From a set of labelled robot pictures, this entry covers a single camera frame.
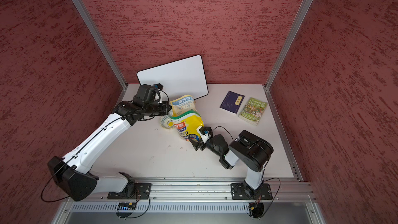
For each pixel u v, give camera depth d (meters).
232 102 1.10
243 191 0.74
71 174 0.37
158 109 0.66
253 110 1.03
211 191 0.76
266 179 0.63
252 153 0.48
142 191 0.74
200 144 0.77
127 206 0.73
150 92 0.57
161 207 0.77
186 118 0.74
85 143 0.43
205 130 0.74
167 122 0.97
